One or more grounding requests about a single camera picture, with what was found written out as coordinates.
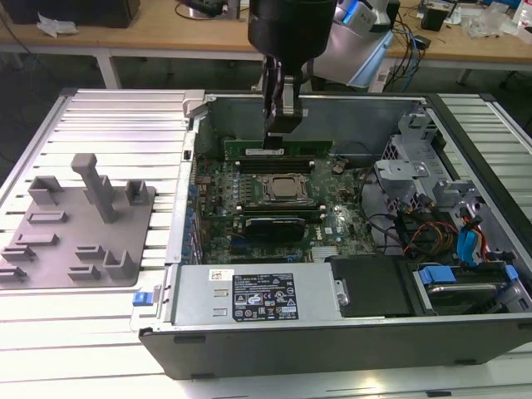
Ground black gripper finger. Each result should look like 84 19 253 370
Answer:
262 56 278 135
265 73 303 150

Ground green RAM stick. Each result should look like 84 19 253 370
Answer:
223 139 334 160

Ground black RAM slot bank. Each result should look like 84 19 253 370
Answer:
235 157 316 175
236 202 326 224

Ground white plastic case clip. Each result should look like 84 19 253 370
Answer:
181 91 207 120

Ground CPU socket with CPU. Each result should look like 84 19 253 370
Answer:
259 173 312 204

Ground green motherboard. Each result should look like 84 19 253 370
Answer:
190 153 375 265

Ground black graphics card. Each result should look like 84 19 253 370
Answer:
243 214 308 241

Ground metal drive cage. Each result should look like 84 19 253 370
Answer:
373 110 479 213

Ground small black box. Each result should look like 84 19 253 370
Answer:
420 7 449 31

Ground small silver heatsink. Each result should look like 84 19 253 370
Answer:
310 244 341 262

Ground clear plastic bags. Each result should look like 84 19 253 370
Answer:
460 6 515 41

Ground black bay cover plate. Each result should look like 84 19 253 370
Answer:
326 254 416 320

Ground large black box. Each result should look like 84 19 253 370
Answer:
7 0 141 29

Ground grey power supply with label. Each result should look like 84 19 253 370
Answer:
170 264 340 326

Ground hard disk in blue carrier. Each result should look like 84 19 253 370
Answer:
413 264 519 317

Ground crumpled white plastic wrap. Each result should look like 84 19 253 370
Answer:
36 11 79 39

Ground red and white box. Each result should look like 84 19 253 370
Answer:
511 0 532 45

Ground black open PC case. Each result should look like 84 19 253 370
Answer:
131 90 532 382

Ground grey parts rack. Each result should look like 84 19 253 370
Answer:
0 152 158 291

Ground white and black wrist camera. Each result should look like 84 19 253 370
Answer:
337 3 376 37

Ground red and yellow wire bundle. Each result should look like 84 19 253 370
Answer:
402 221 458 255

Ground blue flat wire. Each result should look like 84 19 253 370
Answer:
456 209 486 267

